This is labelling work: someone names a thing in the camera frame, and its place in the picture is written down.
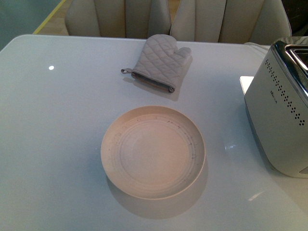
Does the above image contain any silver white two-slot toaster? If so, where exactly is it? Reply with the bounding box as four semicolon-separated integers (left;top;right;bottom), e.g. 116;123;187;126
244;36;308;178

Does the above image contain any beige round plate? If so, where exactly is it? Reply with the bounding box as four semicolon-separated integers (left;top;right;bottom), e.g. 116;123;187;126
101;106;206;200

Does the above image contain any grey quilted oven mitt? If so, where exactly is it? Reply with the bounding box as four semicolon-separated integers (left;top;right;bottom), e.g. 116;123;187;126
121;34;192;93

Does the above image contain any beige chair left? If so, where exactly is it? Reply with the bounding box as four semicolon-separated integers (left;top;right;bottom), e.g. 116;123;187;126
65;0;171;39

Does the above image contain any beige chair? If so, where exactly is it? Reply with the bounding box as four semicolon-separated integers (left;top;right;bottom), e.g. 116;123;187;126
65;0;171;39
170;0;292;45

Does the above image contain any beige chair right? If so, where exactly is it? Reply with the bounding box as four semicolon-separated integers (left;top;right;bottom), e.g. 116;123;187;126
170;0;292;45

